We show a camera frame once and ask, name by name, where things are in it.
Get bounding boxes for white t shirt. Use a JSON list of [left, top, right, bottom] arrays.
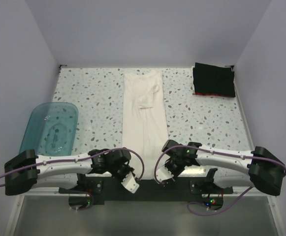
[[122, 71, 168, 179]]

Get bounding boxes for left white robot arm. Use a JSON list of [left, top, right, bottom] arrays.
[[4, 148, 139, 196]]

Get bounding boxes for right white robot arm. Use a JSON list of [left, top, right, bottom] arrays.
[[154, 140, 286, 196]]

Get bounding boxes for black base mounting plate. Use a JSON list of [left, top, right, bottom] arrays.
[[59, 177, 233, 205]]

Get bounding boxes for folded red t shirt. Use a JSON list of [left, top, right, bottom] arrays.
[[193, 83, 236, 98]]

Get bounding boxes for teal transparent plastic bin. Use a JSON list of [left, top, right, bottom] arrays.
[[19, 102, 78, 156]]

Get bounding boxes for folded black t shirt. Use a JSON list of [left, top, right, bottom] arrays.
[[192, 62, 235, 87]]

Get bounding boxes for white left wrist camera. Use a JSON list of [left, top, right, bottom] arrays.
[[121, 172, 139, 194]]

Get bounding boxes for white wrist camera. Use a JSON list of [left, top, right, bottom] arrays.
[[155, 166, 175, 186], [121, 172, 139, 194]]

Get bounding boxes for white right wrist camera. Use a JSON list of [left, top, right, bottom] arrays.
[[155, 166, 175, 186]]

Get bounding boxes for aluminium frame rail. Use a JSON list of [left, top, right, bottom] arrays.
[[20, 187, 272, 198]]

